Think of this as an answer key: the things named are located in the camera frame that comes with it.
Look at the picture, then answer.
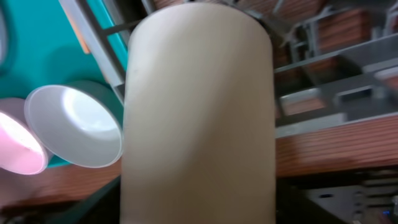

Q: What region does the white cup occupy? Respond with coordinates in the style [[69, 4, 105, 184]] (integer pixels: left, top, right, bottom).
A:
[[120, 2, 276, 224]]

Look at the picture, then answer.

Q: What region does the pink bowl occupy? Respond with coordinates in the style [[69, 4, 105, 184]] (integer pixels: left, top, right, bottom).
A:
[[1, 98, 52, 175]]

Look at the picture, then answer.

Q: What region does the grey dishwasher rack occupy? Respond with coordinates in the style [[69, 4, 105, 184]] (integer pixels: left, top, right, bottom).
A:
[[60, 0, 397, 138]]

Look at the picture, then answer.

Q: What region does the grey bowl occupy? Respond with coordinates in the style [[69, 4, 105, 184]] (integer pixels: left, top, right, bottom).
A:
[[24, 80, 123, 168]]

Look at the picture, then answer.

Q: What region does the teal plastic serving tray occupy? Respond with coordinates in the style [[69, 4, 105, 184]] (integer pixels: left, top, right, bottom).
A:
[[0, 0, 129, 169]]

